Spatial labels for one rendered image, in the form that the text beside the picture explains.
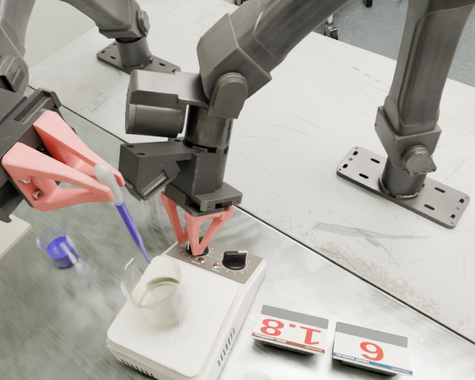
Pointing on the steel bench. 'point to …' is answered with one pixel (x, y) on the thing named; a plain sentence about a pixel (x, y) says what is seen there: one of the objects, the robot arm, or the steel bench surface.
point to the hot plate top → (181, 352)
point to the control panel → (216, 249)
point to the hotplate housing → (228, 334)
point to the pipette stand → (1, 237)
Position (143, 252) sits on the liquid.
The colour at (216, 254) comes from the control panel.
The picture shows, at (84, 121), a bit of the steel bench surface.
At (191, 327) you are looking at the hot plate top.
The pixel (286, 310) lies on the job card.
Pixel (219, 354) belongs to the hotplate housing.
